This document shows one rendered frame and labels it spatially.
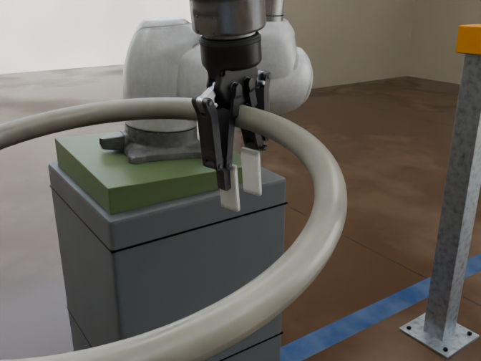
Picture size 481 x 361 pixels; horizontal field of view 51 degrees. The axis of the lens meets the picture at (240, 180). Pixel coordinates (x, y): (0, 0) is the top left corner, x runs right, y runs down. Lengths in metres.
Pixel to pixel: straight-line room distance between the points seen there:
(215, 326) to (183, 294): 0.72
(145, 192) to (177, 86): 0.22
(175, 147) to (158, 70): 0.16
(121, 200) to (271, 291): 0.61
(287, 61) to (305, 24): 5.46
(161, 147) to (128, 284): 0.28
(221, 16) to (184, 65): 0.44
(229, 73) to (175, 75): 0.40
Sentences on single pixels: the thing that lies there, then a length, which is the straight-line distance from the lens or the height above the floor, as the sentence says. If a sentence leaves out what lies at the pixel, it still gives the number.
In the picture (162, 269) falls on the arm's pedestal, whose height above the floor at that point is 0.67.
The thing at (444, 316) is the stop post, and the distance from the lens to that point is 1.97.
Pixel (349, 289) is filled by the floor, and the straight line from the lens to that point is 2.23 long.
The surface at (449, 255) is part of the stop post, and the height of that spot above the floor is 0.34.
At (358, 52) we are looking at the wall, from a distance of 7.22.
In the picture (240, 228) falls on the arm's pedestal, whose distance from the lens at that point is 1.06.
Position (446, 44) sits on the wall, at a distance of 7.67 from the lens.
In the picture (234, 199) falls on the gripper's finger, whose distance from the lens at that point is 0.69.
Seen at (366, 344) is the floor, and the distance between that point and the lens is 1.94.
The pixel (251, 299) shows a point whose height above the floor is 0.98.
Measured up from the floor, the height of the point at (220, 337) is 0.97.
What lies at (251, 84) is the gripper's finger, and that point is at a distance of 0.65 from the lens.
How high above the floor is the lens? 1.17
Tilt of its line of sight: 20 degrees down
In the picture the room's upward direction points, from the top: straight up
